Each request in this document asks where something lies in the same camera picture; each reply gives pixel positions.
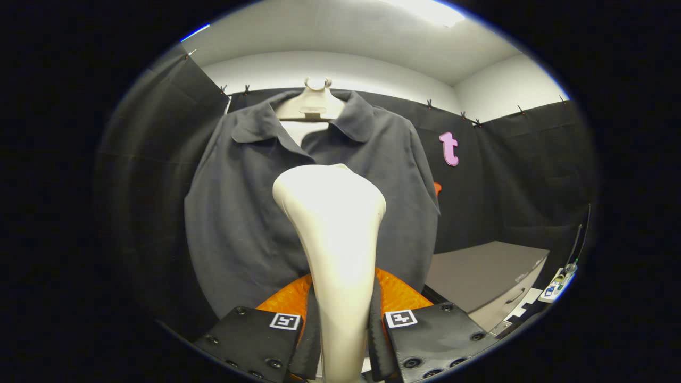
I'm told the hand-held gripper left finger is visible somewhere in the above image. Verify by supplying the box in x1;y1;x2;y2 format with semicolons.
193;274;322;383

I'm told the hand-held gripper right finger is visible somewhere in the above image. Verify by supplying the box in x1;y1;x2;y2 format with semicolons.
368;268;498;383

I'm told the cream garment steamer head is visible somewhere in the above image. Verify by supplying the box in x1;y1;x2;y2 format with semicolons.
272;164;387;383

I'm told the dark grey button shirt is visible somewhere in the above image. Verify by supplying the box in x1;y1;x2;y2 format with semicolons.
184;89;441;320

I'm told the cream clothes hanger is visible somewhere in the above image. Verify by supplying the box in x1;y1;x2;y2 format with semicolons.
274;76;346;122

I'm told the grey cabinet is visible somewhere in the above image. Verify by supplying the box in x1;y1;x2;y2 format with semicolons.
424;240;550;333

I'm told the white paper sheet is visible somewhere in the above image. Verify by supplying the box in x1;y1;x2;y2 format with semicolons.
503;287;543;325

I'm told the colourful clutter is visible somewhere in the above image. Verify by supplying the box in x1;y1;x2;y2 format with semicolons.
538;258;580;304

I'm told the black backdrop cloth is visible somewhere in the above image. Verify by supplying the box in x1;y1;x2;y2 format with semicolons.
95;43;599;341

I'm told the row of black clips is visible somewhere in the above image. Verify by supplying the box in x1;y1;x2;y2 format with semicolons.
184;49;567;127

